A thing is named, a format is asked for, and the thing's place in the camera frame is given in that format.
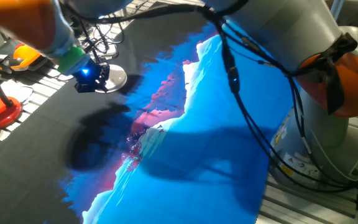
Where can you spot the white round plate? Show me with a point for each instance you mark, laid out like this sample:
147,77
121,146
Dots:
117,77

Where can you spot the blue landscape print desk mat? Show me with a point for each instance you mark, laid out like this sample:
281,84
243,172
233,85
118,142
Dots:
213,93

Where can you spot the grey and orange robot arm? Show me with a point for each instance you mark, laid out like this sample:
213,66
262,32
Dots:
291,25

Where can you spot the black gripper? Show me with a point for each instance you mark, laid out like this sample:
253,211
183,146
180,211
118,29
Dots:
93,76

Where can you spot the red desk lamp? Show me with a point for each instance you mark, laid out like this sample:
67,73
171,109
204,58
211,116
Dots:
0,115

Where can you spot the orange and grey teach pendant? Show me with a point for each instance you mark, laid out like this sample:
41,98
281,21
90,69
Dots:
26,54

